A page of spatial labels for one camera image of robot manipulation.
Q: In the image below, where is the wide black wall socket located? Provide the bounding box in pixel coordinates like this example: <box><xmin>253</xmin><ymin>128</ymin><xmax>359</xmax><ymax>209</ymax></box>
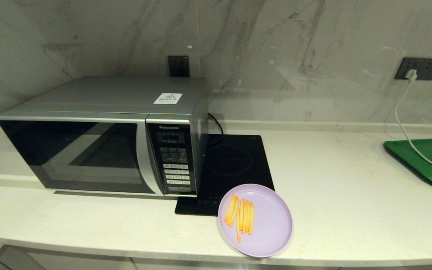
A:
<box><xmin>394</xmin><ymin>57</ymin><xmax>432</xmax><ymax>81</ymax></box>

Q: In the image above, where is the small black wall socket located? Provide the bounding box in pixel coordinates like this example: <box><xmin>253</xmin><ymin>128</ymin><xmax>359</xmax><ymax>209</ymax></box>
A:
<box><xmin>168</xmin><ymin>55</ymin><xmax>191</xmax><ymax>78</ymax></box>

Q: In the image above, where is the purple round plate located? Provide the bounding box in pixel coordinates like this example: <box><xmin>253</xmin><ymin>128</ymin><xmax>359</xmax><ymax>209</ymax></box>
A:
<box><xmin>218</xmin><ymin>183</ymin><xmax>294</xmax><ymax>258</ymax></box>

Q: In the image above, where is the silver Panasonic microwave oven body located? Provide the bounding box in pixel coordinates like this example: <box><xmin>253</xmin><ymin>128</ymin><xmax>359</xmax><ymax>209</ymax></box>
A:
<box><xmin>0</xmin><ymin>75</ymin><xmax>210</xmax><ymax>198</ymax></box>

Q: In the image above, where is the black cable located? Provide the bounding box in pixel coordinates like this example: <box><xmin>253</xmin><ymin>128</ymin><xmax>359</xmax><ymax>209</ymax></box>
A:
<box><xmin>208</xmin><ymin>112</ymin><xmax>224</xmax><ymax>135</ymax></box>

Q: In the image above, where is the dark glass microwave door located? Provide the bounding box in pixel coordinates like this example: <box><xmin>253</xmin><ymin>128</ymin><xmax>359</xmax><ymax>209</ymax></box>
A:
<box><xmin>0</xmin><ymin>116</ymin><xmax>164</xmax><ymax>195</ymax></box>

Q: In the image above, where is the black induction cooktop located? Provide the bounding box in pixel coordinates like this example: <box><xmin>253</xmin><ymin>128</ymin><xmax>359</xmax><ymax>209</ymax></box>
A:
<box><xmin>174</xmin><ymin>134</ymin><xmax>275</xmax><ymax>217</ymax></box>

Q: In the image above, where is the white warning sticker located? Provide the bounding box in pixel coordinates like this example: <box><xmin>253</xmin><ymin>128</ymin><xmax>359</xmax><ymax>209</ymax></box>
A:
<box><xmin>153</xmin><ymin>93</ymin><xmax>183</xmax><ymax>105</ymax></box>

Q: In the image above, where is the white power cable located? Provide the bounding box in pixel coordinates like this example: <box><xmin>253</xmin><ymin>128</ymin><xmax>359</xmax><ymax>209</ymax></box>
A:
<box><xmin>394</xmin><ymin>80</ymin><xmax>432</xmax><ymax>172</ymax></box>

